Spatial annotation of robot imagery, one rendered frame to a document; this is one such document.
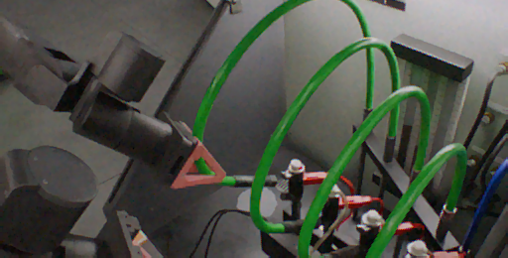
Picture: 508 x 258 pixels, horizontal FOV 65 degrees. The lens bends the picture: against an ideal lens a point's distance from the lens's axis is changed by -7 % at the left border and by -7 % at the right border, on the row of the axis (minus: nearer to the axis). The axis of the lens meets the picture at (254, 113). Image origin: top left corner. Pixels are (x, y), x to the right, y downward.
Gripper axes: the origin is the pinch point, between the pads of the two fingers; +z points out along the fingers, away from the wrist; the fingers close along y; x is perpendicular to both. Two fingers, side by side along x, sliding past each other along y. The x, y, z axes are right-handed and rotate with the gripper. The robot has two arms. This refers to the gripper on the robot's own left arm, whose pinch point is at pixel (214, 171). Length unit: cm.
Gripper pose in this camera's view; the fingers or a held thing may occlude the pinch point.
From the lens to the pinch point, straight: 58.6
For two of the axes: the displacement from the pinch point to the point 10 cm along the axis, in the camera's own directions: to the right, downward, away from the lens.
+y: -4.4, -3.3, 8.3
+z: 7.2, 4.2, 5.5
